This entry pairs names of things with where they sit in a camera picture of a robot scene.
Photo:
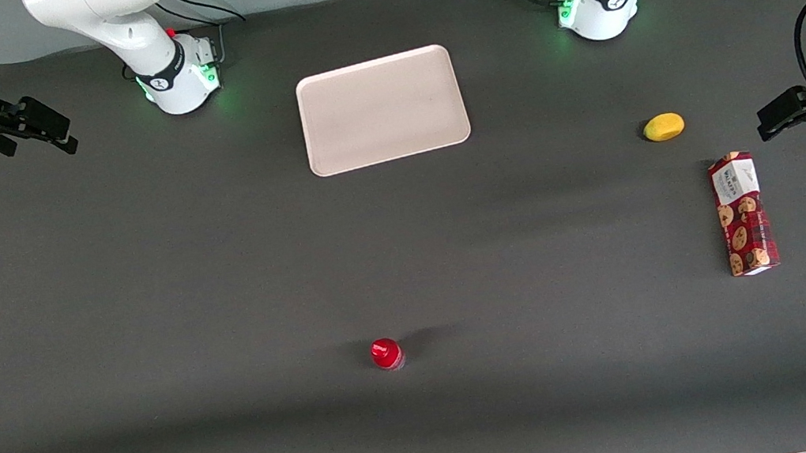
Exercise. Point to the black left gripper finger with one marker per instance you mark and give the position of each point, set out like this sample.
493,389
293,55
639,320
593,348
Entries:
791,120
799,97

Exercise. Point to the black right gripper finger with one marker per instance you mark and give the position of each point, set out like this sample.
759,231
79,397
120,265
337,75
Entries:
45,120
30,137

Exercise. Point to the red coke bottle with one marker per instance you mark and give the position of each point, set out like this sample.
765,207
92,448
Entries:
387,353

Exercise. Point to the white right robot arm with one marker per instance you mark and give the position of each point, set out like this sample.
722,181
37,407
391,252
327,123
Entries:
124,20

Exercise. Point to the white rectangular plastic tray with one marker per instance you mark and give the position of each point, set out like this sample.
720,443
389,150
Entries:
383,109

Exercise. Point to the red cookie box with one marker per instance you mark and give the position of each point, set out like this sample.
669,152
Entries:
744,215

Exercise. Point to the yellow lemon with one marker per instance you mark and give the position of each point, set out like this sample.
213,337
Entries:
664,127

